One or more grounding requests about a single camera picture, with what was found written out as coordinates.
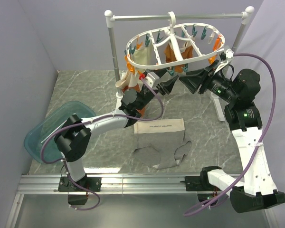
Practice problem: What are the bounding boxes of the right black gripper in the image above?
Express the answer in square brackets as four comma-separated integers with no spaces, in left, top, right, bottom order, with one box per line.
[179,59,238,104]

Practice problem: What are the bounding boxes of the teal clip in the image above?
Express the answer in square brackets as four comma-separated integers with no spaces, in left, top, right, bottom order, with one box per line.
[181,64,189,73]
[166,67,175,76]

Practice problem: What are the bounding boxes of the grey underwear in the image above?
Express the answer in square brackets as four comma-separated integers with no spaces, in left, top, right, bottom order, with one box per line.
[133,118,192,170]

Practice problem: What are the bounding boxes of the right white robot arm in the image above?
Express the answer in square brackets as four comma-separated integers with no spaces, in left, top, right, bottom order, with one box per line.
[180,69,285,213]

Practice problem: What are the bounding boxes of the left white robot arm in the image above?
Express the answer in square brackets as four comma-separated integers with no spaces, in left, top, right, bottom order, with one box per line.
[54,72,177,191]

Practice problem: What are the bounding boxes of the orange clip front right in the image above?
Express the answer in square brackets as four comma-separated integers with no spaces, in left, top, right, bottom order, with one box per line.
[208,56,216,65]

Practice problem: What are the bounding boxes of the orange clip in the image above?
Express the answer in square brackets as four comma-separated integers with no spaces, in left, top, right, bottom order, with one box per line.
[127,64,135,74]
[208,56,216,65]

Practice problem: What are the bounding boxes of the orange underwear on right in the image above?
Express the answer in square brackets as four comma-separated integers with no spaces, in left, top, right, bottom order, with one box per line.
[163,41,194,73]

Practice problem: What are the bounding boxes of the orange underwear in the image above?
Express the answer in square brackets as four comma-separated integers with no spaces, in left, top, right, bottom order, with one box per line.
[163,41,194,73]
[115,70,141,109]

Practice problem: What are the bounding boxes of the orange underwear on left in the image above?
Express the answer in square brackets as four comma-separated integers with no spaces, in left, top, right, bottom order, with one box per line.
[115,70,141,109]

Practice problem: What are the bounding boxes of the white oval clip hanger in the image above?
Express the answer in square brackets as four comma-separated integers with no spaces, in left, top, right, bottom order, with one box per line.
[124,11,226,70]

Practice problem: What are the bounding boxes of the cream underwear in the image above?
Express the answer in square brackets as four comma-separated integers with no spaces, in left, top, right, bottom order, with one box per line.
[133,45,153,66]

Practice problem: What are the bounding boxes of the orange clip front left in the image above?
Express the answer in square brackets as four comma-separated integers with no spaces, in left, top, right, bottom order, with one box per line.
[127,64,135,74]

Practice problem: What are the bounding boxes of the white metal drying rack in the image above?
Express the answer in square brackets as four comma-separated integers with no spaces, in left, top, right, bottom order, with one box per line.
[104,6,255,122]

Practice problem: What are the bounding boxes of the teal plastic basin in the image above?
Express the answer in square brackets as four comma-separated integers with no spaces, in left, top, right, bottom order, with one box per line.
[24,101,96,164]

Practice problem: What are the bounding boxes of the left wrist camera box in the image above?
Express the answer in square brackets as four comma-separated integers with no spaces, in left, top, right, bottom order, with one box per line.
[143,69,160,89]

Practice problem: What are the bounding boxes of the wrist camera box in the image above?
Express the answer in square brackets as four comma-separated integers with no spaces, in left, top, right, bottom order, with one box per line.
[217,48,234,71]
[143,69,160,89]

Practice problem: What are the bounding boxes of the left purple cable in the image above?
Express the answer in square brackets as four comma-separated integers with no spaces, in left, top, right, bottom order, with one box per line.
[40,73,164,211]

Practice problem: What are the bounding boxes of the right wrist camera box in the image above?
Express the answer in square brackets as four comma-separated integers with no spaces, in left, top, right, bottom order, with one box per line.
[217,48,234,71]

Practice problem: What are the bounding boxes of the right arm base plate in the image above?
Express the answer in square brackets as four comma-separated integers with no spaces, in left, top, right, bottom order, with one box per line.
[180,176,205,191]

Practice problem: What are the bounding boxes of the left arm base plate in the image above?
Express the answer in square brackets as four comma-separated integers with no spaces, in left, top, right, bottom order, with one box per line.
[58,177,102,192]

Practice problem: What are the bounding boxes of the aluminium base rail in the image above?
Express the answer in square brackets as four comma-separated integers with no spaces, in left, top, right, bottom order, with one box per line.
[6,173,278,228]

